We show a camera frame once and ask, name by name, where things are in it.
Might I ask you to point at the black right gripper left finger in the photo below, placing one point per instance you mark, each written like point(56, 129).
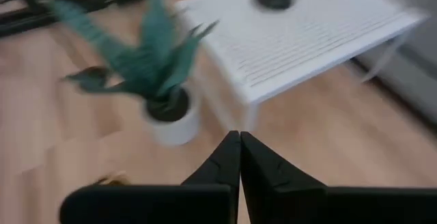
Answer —
point(205, 203)

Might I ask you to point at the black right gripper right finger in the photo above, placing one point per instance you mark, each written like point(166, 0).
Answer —
point(290, 203)

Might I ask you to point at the short gold candlestick holder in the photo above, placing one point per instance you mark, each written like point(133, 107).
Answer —
point(112, 179)

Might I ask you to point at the green plant in white pot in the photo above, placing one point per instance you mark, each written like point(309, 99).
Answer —
point(160, 73)

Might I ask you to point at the white perforated metal shelf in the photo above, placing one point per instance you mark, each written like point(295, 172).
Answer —
point(300, 43)

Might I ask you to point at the black aluminium table frame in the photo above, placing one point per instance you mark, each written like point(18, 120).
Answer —
point(20, 24)

